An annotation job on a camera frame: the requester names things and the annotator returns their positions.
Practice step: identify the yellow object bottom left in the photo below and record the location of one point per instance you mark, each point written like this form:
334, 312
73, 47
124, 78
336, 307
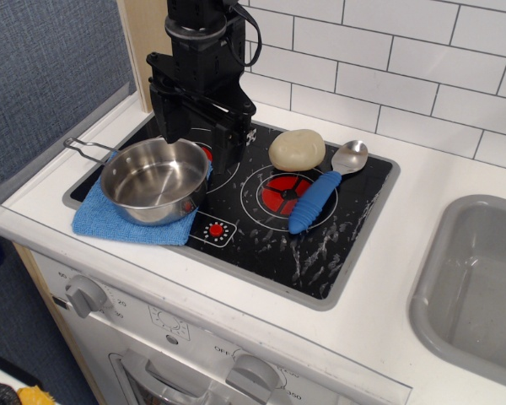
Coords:
33, 395

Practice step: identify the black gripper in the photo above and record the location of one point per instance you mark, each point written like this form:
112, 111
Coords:
200, 79

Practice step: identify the grey sink basin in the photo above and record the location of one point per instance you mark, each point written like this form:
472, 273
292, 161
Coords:
458, 309

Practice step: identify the stainless steel pot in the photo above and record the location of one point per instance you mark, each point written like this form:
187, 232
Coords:
150, 182

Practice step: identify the grey oven knob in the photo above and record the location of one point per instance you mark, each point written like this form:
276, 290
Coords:
85, 295
257, 380

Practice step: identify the beige toy potato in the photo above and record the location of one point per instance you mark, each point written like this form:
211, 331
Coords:
297, 150

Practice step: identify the spoon with blue handle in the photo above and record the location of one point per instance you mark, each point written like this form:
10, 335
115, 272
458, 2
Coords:
350, 158

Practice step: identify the grey left oven knob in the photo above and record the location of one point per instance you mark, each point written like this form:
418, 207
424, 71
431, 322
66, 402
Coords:
85, 295

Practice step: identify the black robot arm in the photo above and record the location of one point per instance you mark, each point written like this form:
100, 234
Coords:
207, 19

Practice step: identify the grey right oven knob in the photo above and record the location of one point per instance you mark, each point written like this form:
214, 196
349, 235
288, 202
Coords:
257, 380

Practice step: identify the wooden side panel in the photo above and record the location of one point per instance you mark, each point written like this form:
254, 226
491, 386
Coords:
143, 25

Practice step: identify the blue cloth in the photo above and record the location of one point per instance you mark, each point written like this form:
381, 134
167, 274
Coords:
97, 218

